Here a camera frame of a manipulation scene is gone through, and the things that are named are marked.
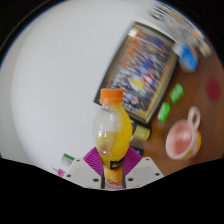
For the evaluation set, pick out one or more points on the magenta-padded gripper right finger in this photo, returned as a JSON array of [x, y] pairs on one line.
[[145, 171]]

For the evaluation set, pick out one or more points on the framed group picture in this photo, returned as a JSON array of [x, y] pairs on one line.
[[143, 70]]

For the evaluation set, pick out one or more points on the flat round red coaster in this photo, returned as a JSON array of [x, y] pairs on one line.
[[213, 89]]

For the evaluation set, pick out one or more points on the orange juice bottle orange cap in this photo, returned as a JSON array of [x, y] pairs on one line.
[[113, 133]]

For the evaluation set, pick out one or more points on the blue tissue pack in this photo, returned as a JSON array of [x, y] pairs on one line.
[[187, 57]]

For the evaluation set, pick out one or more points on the pink mug with yellow spots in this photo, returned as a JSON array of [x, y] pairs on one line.
[[181, 140]]

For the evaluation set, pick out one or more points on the brown pump bottle yellow label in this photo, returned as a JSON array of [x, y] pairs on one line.
[[141, 132]]

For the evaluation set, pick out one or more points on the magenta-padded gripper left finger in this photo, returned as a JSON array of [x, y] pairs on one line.
[[81, 171]]

